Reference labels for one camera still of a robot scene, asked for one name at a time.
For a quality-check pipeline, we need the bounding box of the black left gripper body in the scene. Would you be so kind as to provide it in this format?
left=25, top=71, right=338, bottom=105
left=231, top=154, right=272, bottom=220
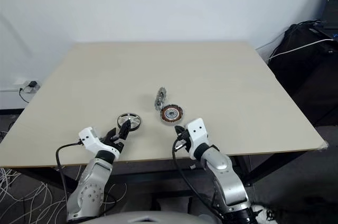
left=101, top=138, right=125, bottom=152

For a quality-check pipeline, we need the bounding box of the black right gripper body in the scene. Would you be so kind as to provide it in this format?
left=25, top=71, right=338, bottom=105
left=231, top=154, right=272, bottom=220
left=175, top=128, right=196, bottom=160

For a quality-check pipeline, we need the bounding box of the silver spoked rotor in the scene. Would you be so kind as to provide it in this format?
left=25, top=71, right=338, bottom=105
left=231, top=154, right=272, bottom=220
left=116, top=112, right=143, bottom=131

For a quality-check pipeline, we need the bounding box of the motor housing with copper windings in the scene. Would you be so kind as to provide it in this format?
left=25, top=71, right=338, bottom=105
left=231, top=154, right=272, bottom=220
left=159, top=104, right=185, bottom=125

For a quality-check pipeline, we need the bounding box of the grey rounded robot shell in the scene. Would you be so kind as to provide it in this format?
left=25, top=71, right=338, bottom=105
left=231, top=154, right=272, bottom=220
left=87, top=208, right=225, bottom=224

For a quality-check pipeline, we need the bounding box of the black fabric bag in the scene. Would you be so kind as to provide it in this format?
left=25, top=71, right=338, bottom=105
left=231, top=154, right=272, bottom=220
left=266, top=23, right=338, bottom=127

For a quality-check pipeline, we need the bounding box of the black laptop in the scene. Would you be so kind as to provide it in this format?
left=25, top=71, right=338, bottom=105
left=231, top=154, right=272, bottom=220
left=322, top=0, right=338, bottom=31

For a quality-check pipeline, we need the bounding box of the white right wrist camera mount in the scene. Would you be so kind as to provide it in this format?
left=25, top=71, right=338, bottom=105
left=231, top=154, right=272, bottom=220
left=184, top=118, right=211, bottom=160

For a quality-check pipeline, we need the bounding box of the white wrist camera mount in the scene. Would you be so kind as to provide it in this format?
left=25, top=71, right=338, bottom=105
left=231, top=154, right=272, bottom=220
left=184, top=118, right=211, bottom=160
left=78, top=126, right=125, bottom=159

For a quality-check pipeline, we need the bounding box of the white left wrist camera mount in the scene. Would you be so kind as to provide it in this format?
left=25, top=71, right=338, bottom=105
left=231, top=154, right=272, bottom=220
left=78, top=126, right=125, bottom=159

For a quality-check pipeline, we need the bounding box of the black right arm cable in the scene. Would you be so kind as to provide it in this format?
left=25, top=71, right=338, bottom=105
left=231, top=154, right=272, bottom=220
left=172, top=141, right=220, bottom=217

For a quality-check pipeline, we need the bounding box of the black metal table frame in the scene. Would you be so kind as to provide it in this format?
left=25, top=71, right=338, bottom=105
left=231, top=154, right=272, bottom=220
left=0, top=147, right=327, bottom=198

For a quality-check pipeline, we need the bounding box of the white wall power strip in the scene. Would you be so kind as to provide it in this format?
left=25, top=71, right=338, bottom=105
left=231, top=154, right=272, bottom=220
left=20, top=80, right=42, bottom=94

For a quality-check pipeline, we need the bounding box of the thin black adapter cable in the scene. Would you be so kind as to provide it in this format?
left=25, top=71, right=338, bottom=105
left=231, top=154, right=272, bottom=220
left=18, top=86, right=31, bottom=103

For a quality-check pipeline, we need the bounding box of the white wall cable duct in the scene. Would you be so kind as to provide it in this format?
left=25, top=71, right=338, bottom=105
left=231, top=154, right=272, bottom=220
left=0, top=86, right=22, bottom=93

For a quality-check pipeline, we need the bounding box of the white floor cable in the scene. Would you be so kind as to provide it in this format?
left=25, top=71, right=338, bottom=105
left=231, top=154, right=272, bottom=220
left=0, top=167, right=21, bottom=198

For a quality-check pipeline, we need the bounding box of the white cable on bag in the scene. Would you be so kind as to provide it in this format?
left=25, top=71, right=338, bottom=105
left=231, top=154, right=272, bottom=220
left=268, top=38, right=334, bottom=61

